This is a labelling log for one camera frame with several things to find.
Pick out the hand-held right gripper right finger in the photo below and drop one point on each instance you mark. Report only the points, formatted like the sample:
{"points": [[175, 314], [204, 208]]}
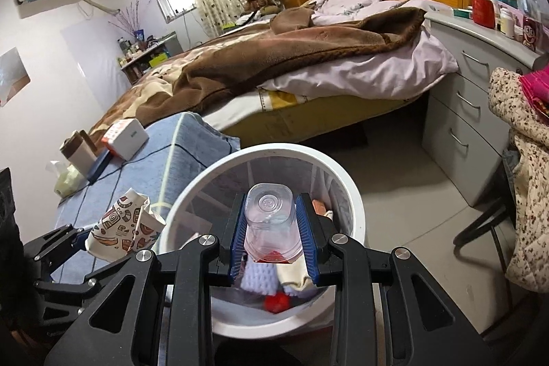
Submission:
{"points": [[306, 237]]}

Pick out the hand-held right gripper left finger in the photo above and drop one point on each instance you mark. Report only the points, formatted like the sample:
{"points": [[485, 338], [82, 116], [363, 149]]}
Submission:
{"points": [[238, 237]]}

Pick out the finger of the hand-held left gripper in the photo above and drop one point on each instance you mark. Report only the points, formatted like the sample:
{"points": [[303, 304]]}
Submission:
{"points": [[81, 237], [85, 289]]}

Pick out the clear bottle with red label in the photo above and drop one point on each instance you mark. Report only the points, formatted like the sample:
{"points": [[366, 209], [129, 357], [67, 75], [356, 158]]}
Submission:
{"points": [[270, 220]]}

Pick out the printed white paper cup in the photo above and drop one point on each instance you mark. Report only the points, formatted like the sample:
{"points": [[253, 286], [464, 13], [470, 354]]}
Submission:
{"points": [[120, 224]]}

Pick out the white foam net sleeve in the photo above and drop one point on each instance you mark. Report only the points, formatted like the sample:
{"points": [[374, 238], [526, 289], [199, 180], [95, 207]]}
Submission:
{"points": [[259, 278]]}

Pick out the white trash bin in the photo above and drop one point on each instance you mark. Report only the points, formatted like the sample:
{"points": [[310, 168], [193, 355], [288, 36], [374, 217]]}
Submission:
{"points": [[193, 194]]}

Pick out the long orange toothpaste box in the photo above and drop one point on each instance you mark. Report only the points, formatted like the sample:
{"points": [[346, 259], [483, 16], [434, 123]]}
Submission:
{"points": [[322, 209]]}

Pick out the soft tissue pack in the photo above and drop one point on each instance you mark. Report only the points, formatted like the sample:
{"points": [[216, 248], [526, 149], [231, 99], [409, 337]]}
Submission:
{"points": [[64, 181]]}

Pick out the dark blue case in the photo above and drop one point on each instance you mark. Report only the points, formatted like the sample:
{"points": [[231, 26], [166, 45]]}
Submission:
{"points": [[98, 166]]}

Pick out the blue checked tablecloth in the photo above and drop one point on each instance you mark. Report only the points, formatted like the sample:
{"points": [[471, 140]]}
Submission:
{"points": [[128, 181]]}

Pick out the beige cup with brown band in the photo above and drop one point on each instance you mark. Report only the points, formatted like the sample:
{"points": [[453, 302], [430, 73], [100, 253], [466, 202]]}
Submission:
{"points": [[79, 153]]}

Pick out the orange and white box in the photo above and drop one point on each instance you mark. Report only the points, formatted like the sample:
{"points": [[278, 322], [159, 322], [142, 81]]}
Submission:
{"points": [[126, 138]]}

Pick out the yellow bed mattress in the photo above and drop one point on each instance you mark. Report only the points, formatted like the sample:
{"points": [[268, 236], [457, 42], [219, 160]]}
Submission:
{"points": [[321, 117]]}

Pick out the black metal chair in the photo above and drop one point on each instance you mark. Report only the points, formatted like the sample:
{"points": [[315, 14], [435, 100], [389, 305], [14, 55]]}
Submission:
{"points": [[480, 228]]}

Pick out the tan patterned blanket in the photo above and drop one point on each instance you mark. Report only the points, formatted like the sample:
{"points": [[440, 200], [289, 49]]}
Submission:
{"points": [[171, 74]]}

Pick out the pale lilac duvet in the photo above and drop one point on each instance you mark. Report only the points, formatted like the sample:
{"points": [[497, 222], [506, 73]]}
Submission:
{"points": [[386, 74]]}

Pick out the grey drawer cabinet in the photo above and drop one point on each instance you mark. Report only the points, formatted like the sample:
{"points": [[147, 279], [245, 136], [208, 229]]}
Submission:
{"points": [[463, 126]]}

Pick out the cluttered white shelf desk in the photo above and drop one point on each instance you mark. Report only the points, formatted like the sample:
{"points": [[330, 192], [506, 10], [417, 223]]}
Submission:
{"points": [[150, 57]]}

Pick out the dark brown fleece blanket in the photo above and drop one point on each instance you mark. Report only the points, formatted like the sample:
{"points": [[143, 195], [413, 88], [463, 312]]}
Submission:
{"points": [[300, 44]]}

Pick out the vase of dry branches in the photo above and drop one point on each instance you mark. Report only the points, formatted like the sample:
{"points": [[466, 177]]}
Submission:
{"points": [[131, 23]]}

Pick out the floral quilted cloth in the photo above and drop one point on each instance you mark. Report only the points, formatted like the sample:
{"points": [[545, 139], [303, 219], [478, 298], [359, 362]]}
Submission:
{"points": [[527, 186]]}

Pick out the wrapped air conditioner pipe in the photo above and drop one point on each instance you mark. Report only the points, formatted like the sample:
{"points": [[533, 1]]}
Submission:
{"points": [[96, 6]]}

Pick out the red jar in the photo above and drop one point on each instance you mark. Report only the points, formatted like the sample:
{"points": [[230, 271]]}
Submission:
{"points": [[484, 10]]}

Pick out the white pill bottle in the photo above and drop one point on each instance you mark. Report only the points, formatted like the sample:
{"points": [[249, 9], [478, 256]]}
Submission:
{"points": [[507, 23]]}

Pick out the cartoon printed mug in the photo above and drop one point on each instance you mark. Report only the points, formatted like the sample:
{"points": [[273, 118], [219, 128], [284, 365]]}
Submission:
{"points": [[531, 32]]}

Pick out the square wall mirror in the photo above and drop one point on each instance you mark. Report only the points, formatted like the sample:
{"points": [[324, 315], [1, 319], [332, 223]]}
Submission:
{"points": [[13, 76]]}

